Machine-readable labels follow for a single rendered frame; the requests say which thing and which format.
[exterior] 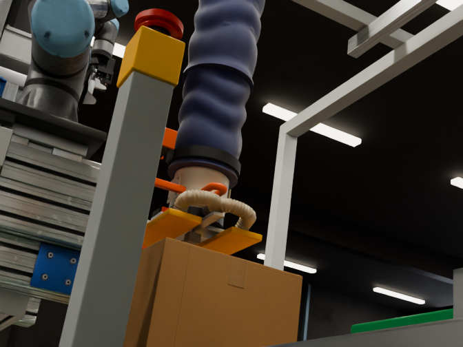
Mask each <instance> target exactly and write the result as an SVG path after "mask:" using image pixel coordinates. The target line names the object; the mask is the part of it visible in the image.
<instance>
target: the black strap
mask: <svg viewBox="0 0 463 347"><path fill-rule="evenodd" d="M181 158H204V159H208V160H214V161H216V162H221V163H223V164H224V165H227V166H228V167H230V168H231V169H233V170H234V172H235V173H236V175H237V178H238V179H239V176H240V167H241V166H240V162H239V161H238V159H237V158H236V157H235V156H233V155H231V154H230V153H228V152H226V151H223V150H222V149H218V148H215V147H209V146H204V145H186V146H182V147H178V148H176V149H171V150H170V151H169V152H168V153H167V158H166V161H165V162H166V163H167V168H169V166H170V165H171V163H172V162H174V161H175V160H178V159H181Z"/></svg>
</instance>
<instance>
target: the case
mask: <svg viewBox="0 0 463 347"><path fill-rule="evenodd" d="M301 291H302V276H300V275H296V274H293V273H289V272H286V271H282V270H279V269H275V268H272V267H269V266H265V265H262V264H258V263H255V262H251V261H248V260H244V259H241V258H238V257H234V256H231V255H227V254H224V253H220V252H217V251H213V250H210V249H206V248H203V247H200V246H196V245H193V244H189V243H186V242H181V241H179V240H175V239H172V238H168V237H166V238H163V239H162V240H159V241H158V242H155V243H153V244H152V245H150V246H148V247H146V248H144V249H142V251H141V258H140V262H139V266H138V272H137V276H136V282H135V287H134V293H133V297H132V303H131V307H130V314H129V318H128V322H127V328H126V332H125V339H124V342H123V347H263V346H273V345H278V344H286V343H291V342H297V336H298V321H299V314H300V299H301Z"/></svg>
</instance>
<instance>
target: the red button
mask: <svg viewBox="0 0 463 347"><path fill-rule="evenodd" d="M142 25H144V26H145V27H148V28H151V29H153V30H156V31H157V32H160V33H163V34H165V35H167V36H170V37H172V38H175V39H177V40H181V38H182V36H183V28H184V27H183V24H182V22H181V21H180V20H179V18H177V17H176V16H175V15H174V14H172V13H171V12H168V11H166V10H162V9H156V8H153V9H149V10H144V11H142V12H140V13H139V14H138V15H137V16H136V19H135V23H134V28H135V30H136V32H137V31H138V29H139V28H140V27H141V26H142Z"/></svg>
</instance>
